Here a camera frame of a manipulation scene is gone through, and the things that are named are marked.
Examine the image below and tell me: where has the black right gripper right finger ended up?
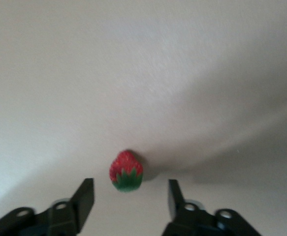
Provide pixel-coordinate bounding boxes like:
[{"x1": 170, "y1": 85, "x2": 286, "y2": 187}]
[{"x1": 161, "y1": 179, "x2": 262, "y2": 236}]

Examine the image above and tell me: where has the red strawberry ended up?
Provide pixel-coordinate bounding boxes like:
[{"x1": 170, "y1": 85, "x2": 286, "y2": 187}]
[{"x1": 109, "y1": 149, "x2": 144, "y2": 193}]

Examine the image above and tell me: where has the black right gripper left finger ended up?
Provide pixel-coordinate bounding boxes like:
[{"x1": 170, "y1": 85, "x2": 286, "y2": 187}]
[{"x1": 0, "y1": 177, "x2": 96, "y2": 236}]

